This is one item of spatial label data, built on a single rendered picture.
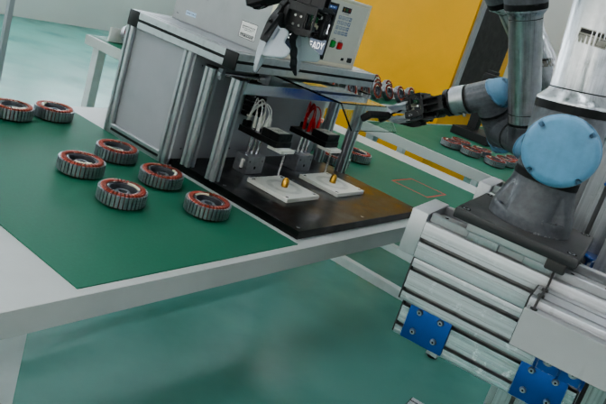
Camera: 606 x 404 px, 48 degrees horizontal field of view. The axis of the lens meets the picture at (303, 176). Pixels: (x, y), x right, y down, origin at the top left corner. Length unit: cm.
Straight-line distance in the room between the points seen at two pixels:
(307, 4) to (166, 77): 79
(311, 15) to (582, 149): 50
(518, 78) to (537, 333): 67
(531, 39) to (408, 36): 409
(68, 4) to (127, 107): 707
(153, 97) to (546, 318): 124
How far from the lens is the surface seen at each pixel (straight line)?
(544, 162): 111
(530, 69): 164
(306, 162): 217
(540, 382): 138
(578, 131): 110
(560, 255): 122
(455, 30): 551
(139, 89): 202
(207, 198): 167
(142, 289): 127
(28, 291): 118
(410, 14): 570
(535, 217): 126
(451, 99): 179
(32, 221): 141
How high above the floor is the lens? 132
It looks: 15 degrees down
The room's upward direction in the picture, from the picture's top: 18 degrees clockwise
